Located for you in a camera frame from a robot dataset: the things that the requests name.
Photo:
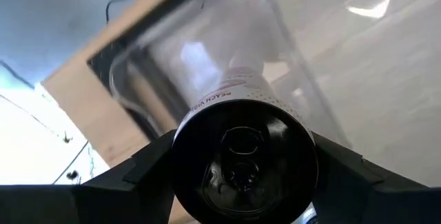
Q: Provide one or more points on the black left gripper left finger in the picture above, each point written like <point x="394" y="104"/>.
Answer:
<point x="86" y="203"/>

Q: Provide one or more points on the clear plastic bin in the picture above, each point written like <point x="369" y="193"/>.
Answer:
<point x="206" y="27"/>

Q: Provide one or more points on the white peach vibe Celsius can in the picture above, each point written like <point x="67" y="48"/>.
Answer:
<point x="241" y="169"/>

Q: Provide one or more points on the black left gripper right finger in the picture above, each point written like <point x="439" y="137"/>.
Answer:
<point x="372" y="196"/>

